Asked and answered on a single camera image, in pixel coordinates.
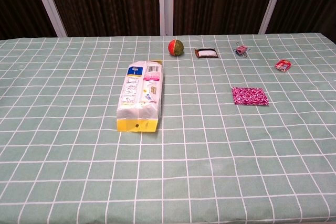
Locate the pink patterned cloth square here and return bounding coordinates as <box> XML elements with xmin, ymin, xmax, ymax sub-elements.
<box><xmin>231</xmin><ymin>86</ymin><xmax>270</xmax><ymax>107</ymax></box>

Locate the white yellow plastic package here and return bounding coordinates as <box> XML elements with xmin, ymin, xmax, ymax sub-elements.
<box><xmin>116</xmin><ymin>60</ymin><xmax>165</xmax><ymax>133</ymax></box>

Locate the red green ball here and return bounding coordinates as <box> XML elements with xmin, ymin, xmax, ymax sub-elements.
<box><xmin>167</xmin><ymin>39</ymin><xmax>185</xmax><ymax>57</ymax></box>

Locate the brown white flat packet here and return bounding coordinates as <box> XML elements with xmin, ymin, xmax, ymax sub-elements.
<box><xmin>194</xmin><ymin>47</ymin><xmax>219</xmax><ymax>59</ymax></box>

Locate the pink binder clip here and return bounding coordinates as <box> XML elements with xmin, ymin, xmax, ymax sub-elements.
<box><xmin>233</xmin><ymin>41</ymin><xmax>251</xmax><ymax>59</ymax></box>

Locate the green checked tablecloth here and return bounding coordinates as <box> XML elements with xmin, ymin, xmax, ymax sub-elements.
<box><xmin>0</xmin><ymin>33</ymin><xmax>336</xmax><ymax>224</ymax></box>

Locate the dark fabric partition panel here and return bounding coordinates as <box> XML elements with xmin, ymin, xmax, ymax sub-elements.
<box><xmin>29</xmin><ymin>0</ymin><xmax>169</xmax><ymax>38</ymax></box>
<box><xmin>164</xmin><ymin>0</ymin><xmax>288</xmax><ymax>36</ymax></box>
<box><xmin>258</xmin><ymin>0</ymin><xmax>336</xmax><ymax>45</ymax></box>
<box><xmin>0</xmin><ymin>0</ymin><xmax>68</xmax><ymax>40</ymax></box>

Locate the red snack packet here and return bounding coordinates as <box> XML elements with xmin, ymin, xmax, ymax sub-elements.
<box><xmin>275</xmin><ymin>59</ymin><xmax>293</xmax><ymax>72</ymax></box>

